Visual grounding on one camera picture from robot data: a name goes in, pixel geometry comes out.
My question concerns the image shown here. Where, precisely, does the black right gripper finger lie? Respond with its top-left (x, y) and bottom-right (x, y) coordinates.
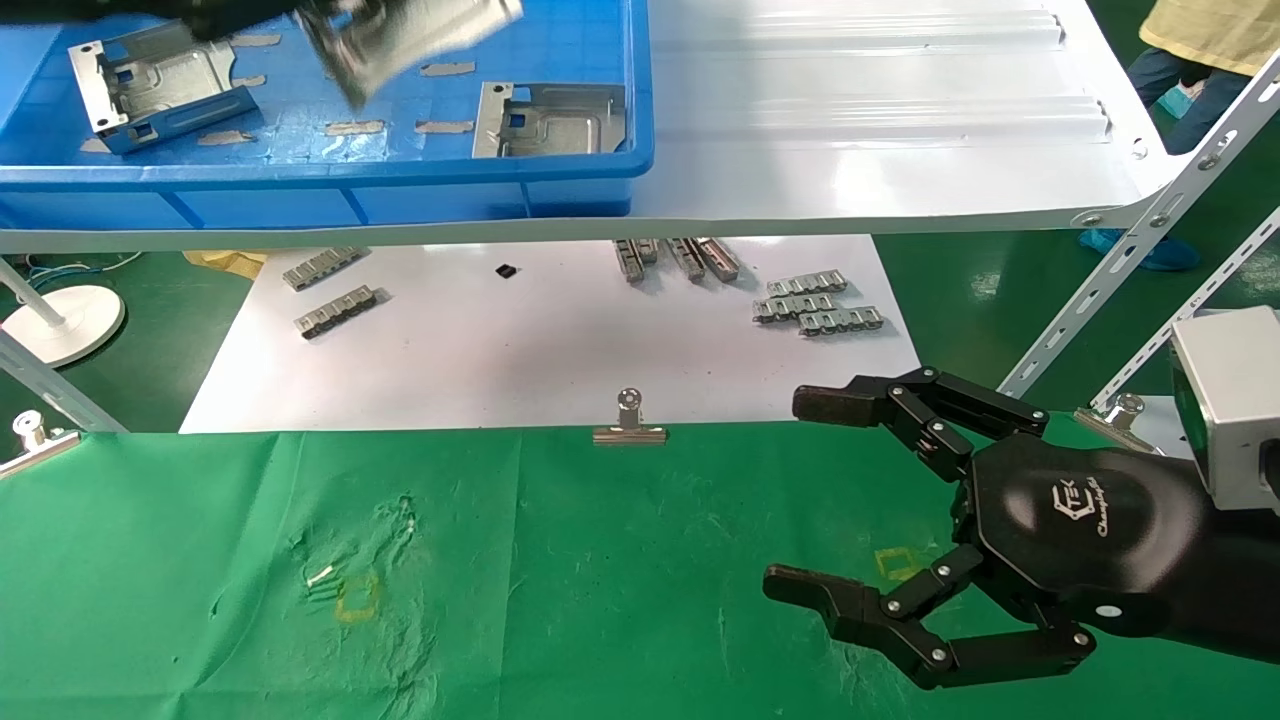
top-left (763, 545), bottom-right (1097, 691)
top-left (792, 366), bottom-right (1049, 481)

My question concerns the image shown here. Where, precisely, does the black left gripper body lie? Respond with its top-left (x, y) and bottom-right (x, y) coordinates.
top-left (80, 0), bottom-right (301, 41)

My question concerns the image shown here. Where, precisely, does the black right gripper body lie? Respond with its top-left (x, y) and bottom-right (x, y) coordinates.
top-left (955, 435), bottom-right (1216, 641)

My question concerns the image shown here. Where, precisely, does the sheet metal bracket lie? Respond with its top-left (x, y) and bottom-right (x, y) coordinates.
top-left (472, 82), bottom-right (629, 159)
top-left (68, 20), bottom-right (263, 155)
top-left (295, 0), bottom-right (524, 109)

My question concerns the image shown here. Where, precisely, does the silver binder clip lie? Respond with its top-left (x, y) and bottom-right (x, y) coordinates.
top-left (1075, 393), bottom-right (1161, 456)
top-left (0, 410), bottom-right (83, 481)
top-left (593, 388), bottom-right (668, 446)

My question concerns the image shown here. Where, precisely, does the blue plastic bin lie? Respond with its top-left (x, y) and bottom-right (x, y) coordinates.
top-left (0, 0), bottom-right (658, 231)

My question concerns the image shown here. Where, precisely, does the green table cloth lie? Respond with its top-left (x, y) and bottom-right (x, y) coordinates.
top-left (0, 420), bottom-right (1280, 720)

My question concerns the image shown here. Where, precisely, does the yellow plastic bag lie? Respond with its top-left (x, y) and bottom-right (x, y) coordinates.
top-left (183, 250), bottom-right (269, 279)

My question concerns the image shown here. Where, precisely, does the white perforated angle strut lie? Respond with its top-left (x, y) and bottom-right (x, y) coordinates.
top-left (0, 328), bottom-right (128, 433)
top-left (998, 50), bottom-right (1280, 398)
top-left (1088, 208), bottom-right (1280, 409)

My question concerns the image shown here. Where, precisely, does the white metal shelf panel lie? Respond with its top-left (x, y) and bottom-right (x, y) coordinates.
top-left (0, 0), bottom-right (1186, 254)

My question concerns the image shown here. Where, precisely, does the blue shoe cover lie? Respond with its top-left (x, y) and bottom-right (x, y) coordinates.
top-left (1078, 228), bottom-right (1199, 273)

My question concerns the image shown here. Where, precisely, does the white floor board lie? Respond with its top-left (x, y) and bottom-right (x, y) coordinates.
top-left (180, 235), bottom-right (921, 433)

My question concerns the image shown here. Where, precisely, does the white round stand base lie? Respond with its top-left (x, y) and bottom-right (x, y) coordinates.
top-left (0, 258), bottom-right (126, 368)

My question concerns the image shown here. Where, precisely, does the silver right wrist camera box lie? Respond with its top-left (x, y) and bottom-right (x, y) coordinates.
top-left (1170, 307), bottom-right (1280, 513)

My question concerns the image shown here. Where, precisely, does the thin floor cable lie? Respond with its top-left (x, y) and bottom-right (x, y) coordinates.
top-left (25, 252), bottom-right (146, 293)

